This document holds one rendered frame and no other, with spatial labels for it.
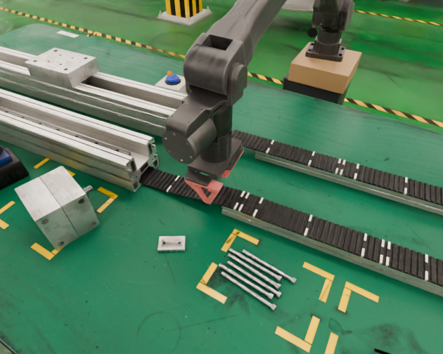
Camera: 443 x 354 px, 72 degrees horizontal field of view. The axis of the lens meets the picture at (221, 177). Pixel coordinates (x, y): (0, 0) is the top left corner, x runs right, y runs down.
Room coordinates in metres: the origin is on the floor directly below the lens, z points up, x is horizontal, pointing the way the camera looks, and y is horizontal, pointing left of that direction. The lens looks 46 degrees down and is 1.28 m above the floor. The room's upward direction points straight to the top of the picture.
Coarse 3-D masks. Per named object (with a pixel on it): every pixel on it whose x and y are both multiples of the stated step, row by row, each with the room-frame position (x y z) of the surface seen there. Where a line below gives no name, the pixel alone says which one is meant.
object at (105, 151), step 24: (0, 96) 0.71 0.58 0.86; (0, 120) 0.60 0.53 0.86; (24, 120) 0.59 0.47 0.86; (48, 120) 0.64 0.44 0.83; (72, 120) 0.60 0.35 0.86; (96, 120) 0.59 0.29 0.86; (24, 144) 0.58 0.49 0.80; (48, 144) 0.54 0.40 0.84; (72, 144) 0.51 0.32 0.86; (96, 144) 0.54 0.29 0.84; (120, 144) 0.54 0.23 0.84; (144, 144) 0.51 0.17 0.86; (96, 168) 0.49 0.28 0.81; (120, 168) 0.46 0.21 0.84; (144, 168) 0.49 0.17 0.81
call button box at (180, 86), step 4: (180, 76) 0.86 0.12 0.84; (160, 80) 0.84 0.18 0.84; (164, 80) 0.83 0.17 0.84; (180, 80) 0.83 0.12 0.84; (184, 80) 0.83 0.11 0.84; (156, 84) 0.81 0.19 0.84; (160, 84) 0.81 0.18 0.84; (164, 84) 0.81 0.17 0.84; (168, 84) 0.81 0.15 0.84; (172, 84) 0.81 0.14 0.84; (176, 84) 0.81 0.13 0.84; (180, 84) 0.81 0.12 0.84; (184, 84) 0.81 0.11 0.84; (168, 88) 0.79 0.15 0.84; (172, 88) 0.79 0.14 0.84; (176, 88) 0.78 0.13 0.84; (180, 88) 0.79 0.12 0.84; (184, 88) 0.81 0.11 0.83; (180, 92) 0.79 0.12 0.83; (184, 92) 0.81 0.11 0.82
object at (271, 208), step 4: (268, 204) 0.38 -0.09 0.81; (272, 204) 0.38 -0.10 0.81; (276, 204) 0.38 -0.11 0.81; (268, 208) 0.37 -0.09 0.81; (272, 208) 0.37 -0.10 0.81; (276, 208) 0.37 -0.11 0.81; (264, 212) 0.36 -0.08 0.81; (268, 212) 0.36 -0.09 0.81; (272, 212) 0.36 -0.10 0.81; (264, 216) 0.35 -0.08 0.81; (268, 216) 0.35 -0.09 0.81; (272, 216) 0.35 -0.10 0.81; (264, 220) 0.34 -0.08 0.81; (268, 220) 0.34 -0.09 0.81
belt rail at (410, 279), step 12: (240, 216) 0.37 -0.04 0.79; (264, 228) 0.34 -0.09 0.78; (276, 228) 0.33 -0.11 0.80; (300, 240) 0.31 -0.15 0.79; (312, 240) 0.31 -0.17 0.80; (336, 252) 0.29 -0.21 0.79; (348, 252) 0.28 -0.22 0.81; (360, 264) 0.27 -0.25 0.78; (372, 264) 0.26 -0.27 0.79; (396, 276) 0.24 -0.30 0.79; (408, 276) 0.24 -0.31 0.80; (420, 288) 0.22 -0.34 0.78; (432, 288) 0.22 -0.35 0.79
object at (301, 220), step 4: (300, 212) 0.36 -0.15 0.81; (300, 216) 0.35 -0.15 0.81; (304, 216) 0.35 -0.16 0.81; (296, 220) 0.34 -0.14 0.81; (300, 220) 0.34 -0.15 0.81; (304, 220) 0.34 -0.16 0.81; (296, 224) 0.33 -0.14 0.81; (300, 224) 0.33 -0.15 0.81; (304, 224) 0.33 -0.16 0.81; (296, 228) 0.32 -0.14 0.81; (300, 228) 0.32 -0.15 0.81; (296, 232) 0.32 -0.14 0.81; (300, 232) 0.31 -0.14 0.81
